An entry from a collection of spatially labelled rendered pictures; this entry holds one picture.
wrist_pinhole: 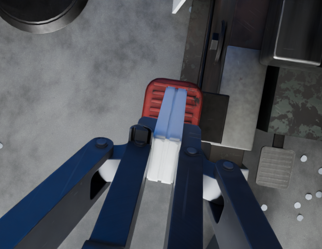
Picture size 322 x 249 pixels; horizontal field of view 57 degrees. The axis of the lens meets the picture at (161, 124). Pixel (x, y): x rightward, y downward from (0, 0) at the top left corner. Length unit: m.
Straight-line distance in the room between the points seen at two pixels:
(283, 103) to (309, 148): 0.74
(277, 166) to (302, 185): 0.24
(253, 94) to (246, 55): 0.05
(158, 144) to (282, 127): 0.31
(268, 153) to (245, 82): 0.54
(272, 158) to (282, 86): 0.54
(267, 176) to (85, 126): 0.64
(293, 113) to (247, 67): 0.09
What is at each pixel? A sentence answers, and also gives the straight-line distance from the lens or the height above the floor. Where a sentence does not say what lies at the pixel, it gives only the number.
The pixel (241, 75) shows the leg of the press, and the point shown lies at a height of 0.64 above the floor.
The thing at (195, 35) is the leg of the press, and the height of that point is 0.03.
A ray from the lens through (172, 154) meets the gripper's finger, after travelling 0.16.
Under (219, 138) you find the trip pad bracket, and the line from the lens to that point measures 0.37.
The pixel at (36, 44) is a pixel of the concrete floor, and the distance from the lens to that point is 1.19.
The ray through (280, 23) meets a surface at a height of 0.70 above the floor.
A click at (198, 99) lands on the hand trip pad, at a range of 0.31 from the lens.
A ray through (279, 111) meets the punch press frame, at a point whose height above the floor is 0.65.
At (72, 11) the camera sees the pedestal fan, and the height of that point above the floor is 0.02.
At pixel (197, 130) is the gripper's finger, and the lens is 0.18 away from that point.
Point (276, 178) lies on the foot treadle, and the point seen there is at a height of 0.16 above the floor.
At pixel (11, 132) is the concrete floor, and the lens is 1.23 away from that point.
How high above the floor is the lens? 1.06
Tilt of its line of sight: 85 degrees down
